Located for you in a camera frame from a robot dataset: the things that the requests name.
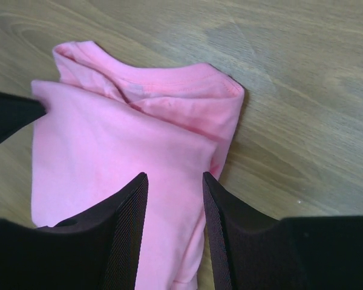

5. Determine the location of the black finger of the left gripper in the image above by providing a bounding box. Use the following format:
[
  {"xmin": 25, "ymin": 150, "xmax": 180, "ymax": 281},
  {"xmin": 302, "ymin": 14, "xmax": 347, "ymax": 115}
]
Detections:
[{"xmin": 0, "ymin": 92, "xmax": 47, "ymax": 144}]

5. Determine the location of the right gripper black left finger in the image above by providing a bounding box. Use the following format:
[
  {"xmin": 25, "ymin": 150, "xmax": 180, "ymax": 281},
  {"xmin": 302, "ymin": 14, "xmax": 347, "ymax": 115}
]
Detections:
[{"xmin": 0, "ymin": 173, "xmax": 148, "ymax": 289}]

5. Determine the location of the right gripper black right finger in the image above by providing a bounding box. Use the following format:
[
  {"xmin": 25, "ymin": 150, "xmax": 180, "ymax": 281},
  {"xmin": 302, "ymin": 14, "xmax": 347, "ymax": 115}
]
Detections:
[{"xmin": 203, "ymin": 172, "xmax": 363, "ymax": 289}]

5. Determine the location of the light pink t shirt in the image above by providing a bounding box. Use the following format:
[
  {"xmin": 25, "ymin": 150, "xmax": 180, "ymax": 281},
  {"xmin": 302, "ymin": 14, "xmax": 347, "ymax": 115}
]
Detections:
[{"xmin": 31, "ymin": 41, "xmax": 245, "ymax": 289}]

